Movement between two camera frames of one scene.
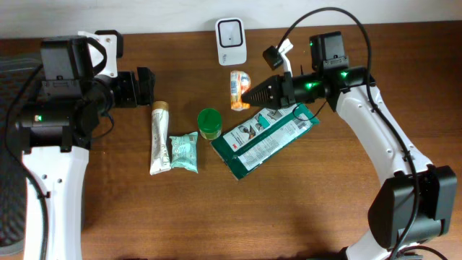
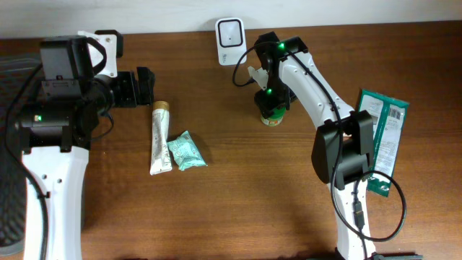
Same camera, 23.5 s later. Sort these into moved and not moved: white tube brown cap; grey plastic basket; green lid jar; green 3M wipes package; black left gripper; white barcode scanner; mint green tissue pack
Moved: green 3M wipes package; mint green tissue pack; green lid jar
Not moved: grey plastic basket; white barcode scanner; white tube brown cap; black left gripper
